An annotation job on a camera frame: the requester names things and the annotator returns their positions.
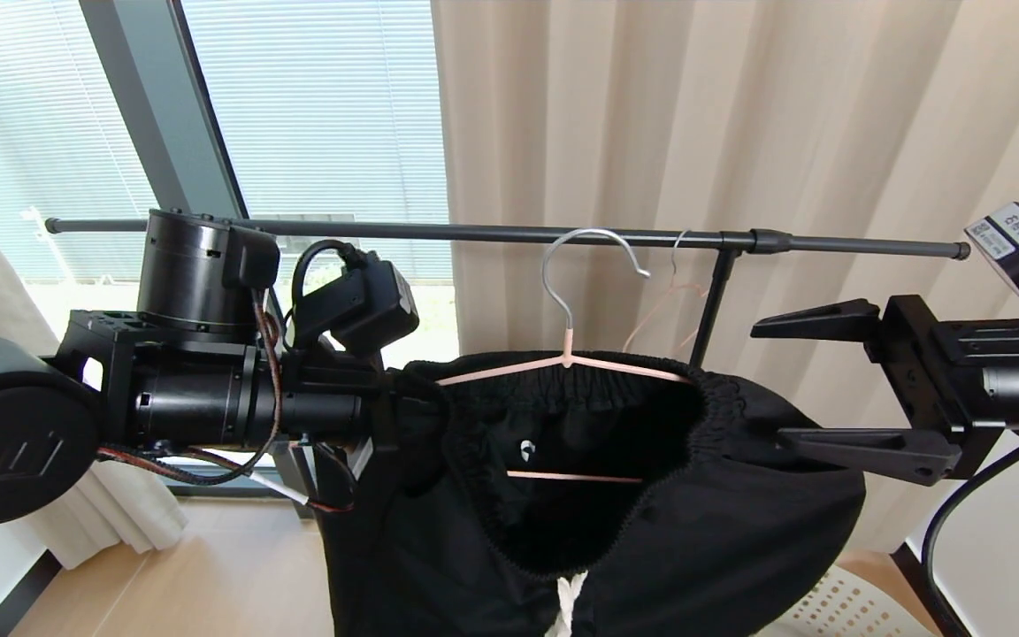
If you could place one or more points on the beige curtain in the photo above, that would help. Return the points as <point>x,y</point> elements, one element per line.
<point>784,115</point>
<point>103,531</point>

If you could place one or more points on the window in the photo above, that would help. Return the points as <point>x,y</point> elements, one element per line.
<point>333,106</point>

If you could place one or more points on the white laundry basket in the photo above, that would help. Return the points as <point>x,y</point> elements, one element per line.
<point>837,610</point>

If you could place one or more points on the black clothes rack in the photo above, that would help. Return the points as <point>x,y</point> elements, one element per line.
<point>474,233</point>

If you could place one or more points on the pink clothes hanger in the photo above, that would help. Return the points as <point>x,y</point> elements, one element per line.
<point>676,265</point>
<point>567,345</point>

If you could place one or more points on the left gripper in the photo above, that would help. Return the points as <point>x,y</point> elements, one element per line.
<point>315,407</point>

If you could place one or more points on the black shorts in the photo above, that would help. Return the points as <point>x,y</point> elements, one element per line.
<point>739,531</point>

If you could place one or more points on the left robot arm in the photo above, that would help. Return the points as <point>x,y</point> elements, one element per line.
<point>14,433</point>

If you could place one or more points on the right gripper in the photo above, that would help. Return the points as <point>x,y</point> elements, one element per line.
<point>925,380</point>

